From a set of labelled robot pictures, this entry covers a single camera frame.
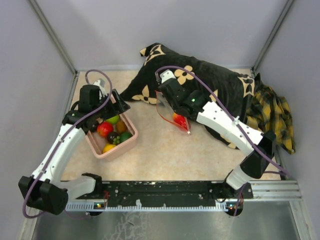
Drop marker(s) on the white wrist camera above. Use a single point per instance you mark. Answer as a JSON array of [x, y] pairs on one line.
[[164, 76], [101, 84]]

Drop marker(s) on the dark purple toy fruit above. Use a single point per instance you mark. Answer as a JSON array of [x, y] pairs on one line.
[[111, 135]]

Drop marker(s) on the brown toy kiwi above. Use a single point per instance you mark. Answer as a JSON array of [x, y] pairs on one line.
[[121, 127]]

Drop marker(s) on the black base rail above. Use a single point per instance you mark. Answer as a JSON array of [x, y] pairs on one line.
[[166, 193]]

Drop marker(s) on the green toy lime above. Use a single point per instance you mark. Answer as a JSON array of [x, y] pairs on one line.
[[125, 136]]

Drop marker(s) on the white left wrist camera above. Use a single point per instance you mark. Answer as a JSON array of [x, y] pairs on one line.
[[101, 84]]

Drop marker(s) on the clear zip bag red zipper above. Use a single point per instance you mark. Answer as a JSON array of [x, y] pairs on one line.
[[166, 112]]

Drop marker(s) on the green toy pear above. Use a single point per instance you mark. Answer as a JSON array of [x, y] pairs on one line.
[[113, 120]]

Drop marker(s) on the red toy pepper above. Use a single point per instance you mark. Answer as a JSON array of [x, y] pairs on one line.
[[181, 121]]

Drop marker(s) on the black floral pillow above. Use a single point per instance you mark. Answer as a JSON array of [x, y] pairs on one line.
[[233, 89]]

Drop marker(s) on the red yellow toy apple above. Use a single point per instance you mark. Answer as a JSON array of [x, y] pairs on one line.
[[104, 129]]

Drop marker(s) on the yellow toy lemon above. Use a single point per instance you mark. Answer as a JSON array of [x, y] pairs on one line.
[[108, 147]]

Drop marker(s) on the aluminium frame rail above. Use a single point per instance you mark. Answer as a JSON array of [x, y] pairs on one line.
[[263, 191]]

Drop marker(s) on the pink plastic basket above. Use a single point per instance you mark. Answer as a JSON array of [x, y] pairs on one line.
[[97, 143]]

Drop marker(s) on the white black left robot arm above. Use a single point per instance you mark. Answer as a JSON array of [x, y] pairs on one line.
[[43, 189]]

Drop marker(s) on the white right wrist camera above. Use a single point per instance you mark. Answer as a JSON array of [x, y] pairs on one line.
[[164, 76]]

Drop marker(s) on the green toy grapes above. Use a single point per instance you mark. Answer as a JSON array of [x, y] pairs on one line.
[[116, 140]]

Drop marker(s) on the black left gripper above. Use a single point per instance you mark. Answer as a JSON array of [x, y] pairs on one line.
[[121, 104]]

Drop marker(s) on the yellow plaid shirt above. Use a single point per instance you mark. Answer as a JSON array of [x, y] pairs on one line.
[[270, 112]]

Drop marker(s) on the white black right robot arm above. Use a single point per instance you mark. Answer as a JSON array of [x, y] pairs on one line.
[[257, 147]]

